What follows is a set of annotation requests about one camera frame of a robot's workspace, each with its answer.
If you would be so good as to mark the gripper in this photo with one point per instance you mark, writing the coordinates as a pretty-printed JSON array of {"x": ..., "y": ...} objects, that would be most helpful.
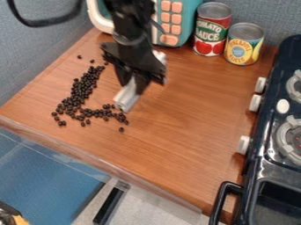
[{"x": 135, "y": 57}]

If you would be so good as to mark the grey tool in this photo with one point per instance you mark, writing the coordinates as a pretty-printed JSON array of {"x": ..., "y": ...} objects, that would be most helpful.
[{"x": 126, "y": 98}]

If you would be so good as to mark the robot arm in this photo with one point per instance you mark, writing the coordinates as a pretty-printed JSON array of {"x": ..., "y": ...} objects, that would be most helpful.
[{"x": 129, "y": 17}]

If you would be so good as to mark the pile of black bits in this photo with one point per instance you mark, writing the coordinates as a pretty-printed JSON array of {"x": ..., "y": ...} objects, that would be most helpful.
[{"x": 80, "y": 92}]

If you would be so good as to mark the toy microwave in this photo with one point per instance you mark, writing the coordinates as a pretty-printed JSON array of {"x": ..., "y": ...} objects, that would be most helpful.
[{"x": 172, "y": 22}]

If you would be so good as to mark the red tomato sauce can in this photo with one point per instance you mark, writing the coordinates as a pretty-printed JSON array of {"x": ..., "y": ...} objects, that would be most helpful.
[{"x": 211, "y": 29}]

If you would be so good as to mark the yellow pineapple can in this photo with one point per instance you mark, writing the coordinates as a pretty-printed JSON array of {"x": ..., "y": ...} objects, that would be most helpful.
[{"x": 243, "y": 44}]

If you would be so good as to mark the toy stove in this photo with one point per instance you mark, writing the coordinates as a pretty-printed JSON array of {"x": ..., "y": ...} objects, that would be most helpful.
[{"x": 270, "y": 140}]

